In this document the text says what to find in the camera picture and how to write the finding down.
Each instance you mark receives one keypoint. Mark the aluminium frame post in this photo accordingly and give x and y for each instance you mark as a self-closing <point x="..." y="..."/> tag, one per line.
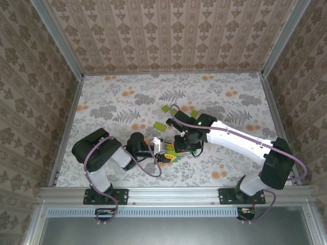
<point x="283" y="38"/>
<point x="64" y="46"/>

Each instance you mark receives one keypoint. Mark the lime green square lego brick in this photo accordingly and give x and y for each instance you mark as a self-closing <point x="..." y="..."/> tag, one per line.
<point x="195" y="113"/>
<point x="165" y="109"/>

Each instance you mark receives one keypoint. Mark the aluminium side rail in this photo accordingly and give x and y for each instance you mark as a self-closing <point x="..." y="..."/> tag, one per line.
<point x="71" y="112"/>
<point x="276" y="114"/>

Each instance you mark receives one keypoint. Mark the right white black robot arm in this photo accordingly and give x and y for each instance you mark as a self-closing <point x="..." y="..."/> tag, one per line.
<point x="235" y="143"/>

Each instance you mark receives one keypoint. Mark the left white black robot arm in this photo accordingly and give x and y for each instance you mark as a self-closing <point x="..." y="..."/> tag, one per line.
<point x="102" y="158"/>

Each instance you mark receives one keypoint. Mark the aluminium frame profile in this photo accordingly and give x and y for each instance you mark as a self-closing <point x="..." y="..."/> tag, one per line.
<point x="34" y="227"/>
<point x="313" y="224"/>

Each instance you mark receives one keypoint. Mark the thin aluminium rail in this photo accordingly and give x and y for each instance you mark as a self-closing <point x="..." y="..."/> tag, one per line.
<point x="173" y="73"/>

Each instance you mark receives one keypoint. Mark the light blue lego brick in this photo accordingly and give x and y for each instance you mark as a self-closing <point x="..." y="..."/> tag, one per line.
<point x="180" y="158"/>

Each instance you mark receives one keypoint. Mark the grey metal panel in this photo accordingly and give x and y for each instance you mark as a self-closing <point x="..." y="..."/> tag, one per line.
<point x="178" y="232"/>

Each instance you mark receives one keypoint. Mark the wide aluminium frame rail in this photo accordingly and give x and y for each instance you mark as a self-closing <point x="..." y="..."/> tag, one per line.
<point x="173" y="195"/>

